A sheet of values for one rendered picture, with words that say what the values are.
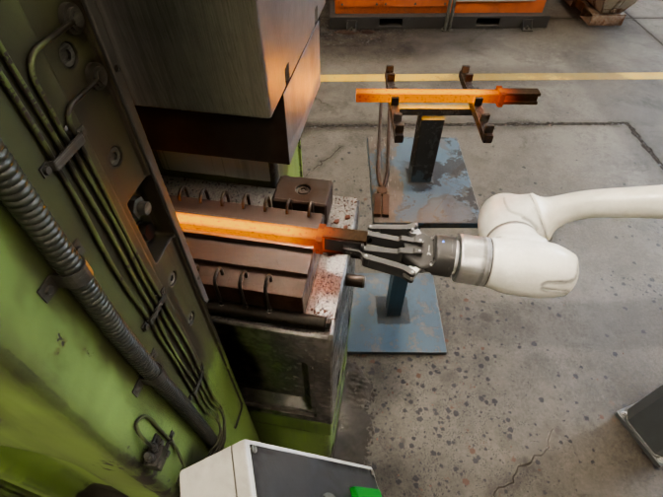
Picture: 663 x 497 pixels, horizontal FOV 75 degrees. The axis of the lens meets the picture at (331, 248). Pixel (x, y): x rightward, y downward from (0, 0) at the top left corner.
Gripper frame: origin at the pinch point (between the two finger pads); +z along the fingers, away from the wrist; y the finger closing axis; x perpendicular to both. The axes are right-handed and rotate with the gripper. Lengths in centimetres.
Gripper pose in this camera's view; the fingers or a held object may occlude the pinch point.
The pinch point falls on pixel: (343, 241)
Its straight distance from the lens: 81.1
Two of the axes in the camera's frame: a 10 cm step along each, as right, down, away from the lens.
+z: -9.8, -1.5, 1.0
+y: 1.7, -7.5, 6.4
